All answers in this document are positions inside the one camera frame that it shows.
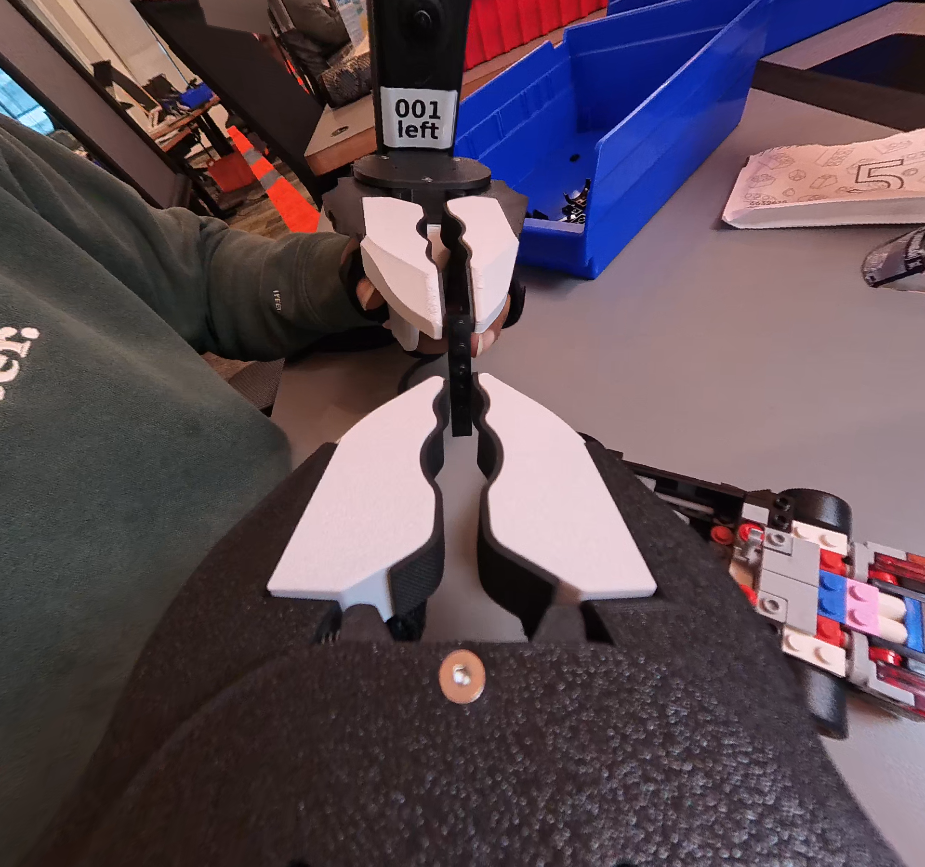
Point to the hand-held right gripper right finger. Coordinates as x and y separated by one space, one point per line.
571 506

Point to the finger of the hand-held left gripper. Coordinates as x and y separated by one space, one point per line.
405 275
484 268

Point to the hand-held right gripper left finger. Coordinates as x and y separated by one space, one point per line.
362 513

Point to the long black lego plate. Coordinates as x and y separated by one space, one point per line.
460 361

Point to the black lego car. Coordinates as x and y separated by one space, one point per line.
824 593

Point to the person's left forearm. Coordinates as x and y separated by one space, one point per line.
188 246

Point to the loose lego pieces in bin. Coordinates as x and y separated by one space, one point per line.
575 205

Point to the clear lego windshield piece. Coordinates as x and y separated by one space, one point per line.
896 257

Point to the orange striped object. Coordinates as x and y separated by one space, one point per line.
275 174

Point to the person's green sweatshirt torso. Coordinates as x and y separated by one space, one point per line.
116 549

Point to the white printed paper bag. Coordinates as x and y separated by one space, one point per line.
831 181

